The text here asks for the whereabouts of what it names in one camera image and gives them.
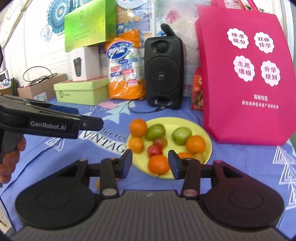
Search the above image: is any red juice carton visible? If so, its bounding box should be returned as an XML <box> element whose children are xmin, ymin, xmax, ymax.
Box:
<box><xmin>191</xmin><ymin>67</ymin><xmax>204</xmax><ymax>111</ymax></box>

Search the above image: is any bright green gift box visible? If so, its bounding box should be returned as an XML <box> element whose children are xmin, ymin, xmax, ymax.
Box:
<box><xmin>64</xmin><ymin>0</ymin><xmax>116</xmax><ymax>52</ymax></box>

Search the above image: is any black cable loop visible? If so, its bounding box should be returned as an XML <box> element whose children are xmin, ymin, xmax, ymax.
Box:
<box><xmin>22</xmin><ymin>66</ymin><xmax>58</xmax><ymax>85</ymax></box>

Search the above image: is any small orange top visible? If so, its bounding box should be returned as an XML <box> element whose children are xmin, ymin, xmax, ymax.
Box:
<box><xmin>178</xmin><ymin>152</ymin><xmax>194</xmax><ymax>159</ymax></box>

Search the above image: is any yellow round plate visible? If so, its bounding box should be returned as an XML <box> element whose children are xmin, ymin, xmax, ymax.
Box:
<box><xmin>127</xmin><ymin>117</ymin><xmax>212</xmax><ymax>179</ymax></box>

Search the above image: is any white cup box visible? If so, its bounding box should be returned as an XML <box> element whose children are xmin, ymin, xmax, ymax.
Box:
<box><xmin>70</xmin><ymin>46</ymin><xmax>101</xmax><ymax>81</ymax></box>

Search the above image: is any pink tote bag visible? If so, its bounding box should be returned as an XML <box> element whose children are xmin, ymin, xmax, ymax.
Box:
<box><xmin>195</xmin><ymin>1</ymin><xmax>295</xmax><ymax>146</ymax></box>

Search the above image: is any brown red plum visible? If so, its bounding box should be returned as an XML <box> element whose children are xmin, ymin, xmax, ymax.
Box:
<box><xmin>153</xmin><ymin>137</ymin><xmax>168</xmax><ymax>150</ymax></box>

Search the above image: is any red apple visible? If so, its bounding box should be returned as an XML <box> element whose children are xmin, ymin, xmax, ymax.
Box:
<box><xmin>147</xmin><ymin>145</ymin><xmax>163</xmax><ymax>158</ymax></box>

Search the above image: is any person's left hand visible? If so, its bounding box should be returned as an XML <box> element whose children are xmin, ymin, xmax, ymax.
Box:
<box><xmin>0</xmin><ymin>137</ymin><xmax>26</xmax><ymax>184</ymax></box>

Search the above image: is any green apple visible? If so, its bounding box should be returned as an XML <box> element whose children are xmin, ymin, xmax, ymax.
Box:
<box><xmin>171</xmin><ymin>126</ymin><xmax>192</xmax><ymax>146</ymax></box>
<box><xmin>146</xmin><ymin>124</ymin><xmax>166</xmax><ymax>141</ymax></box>

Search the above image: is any brown cardboard box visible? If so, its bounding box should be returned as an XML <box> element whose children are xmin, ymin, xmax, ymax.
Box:
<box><xmin>18</xmin><ymin>74</ymin><xmax>67</xmax><ymax>101</ymax></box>

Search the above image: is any orange paper cup pack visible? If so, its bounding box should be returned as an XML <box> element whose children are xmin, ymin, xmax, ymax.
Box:
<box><xmin>106</xmin><ymin>30</ymin><xmax>145</xmax><ymax>100</ymax></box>

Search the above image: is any black speaker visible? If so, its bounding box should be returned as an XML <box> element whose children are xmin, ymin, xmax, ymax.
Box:
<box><xmin>144</xmin><ymin>24</ymin><xmax>185</xmax><ymax>109</ymax></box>

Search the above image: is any green apple front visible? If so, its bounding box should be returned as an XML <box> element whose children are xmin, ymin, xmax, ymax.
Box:
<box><xmin>171</xmin><ymin>126</ymin><xmax>192</xmax><ymax>146</ymax></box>

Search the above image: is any small blue paper fan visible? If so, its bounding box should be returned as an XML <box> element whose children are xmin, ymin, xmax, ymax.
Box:
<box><xmin>41</xmin><ymin>25</ymin><xmax>53</xmax><ymax>36</ymax></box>

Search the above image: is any light green flat box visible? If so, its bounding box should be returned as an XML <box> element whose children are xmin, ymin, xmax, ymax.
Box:
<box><xmin>54</xmin><ymin>77</ymin><xmax>109</xmax><ymax>105</ymax></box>

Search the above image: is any black speaker cable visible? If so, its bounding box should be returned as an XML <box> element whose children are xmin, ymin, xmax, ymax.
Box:
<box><xmin>127</xmin><ymin>99</ymin><xmax>166</xmax><ymax>114</ymax></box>

